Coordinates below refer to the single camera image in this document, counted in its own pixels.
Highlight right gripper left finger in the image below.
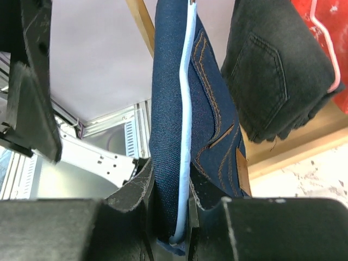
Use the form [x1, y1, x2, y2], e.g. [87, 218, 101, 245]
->
[1, 162, 153, 260]

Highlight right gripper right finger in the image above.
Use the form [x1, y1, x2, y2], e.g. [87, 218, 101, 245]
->
[189, 167, 347, 260]

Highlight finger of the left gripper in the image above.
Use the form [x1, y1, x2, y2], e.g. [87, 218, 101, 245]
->
[1, 1, 62, 163]

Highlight light blue wire hanger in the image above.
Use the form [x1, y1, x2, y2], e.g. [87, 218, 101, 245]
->
[169, 1, 197, 245]

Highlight dark blue jeans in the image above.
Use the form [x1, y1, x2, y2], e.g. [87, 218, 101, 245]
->
[150, 1, 251, 256]

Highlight black jeans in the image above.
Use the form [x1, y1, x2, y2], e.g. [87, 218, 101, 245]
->
[221, 0, 334, 143]

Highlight pink wire hanger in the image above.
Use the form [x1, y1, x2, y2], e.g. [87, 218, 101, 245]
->
[309, 0, 341, 93]

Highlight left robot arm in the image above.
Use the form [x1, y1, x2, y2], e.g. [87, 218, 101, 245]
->
[1, 1, 136, 187]

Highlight red white patterned trousers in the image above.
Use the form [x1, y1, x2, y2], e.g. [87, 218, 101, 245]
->
[290, 0, 348, 115]

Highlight wooden clothes rack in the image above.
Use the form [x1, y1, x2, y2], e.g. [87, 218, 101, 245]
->
[125, 0, 348, 181]

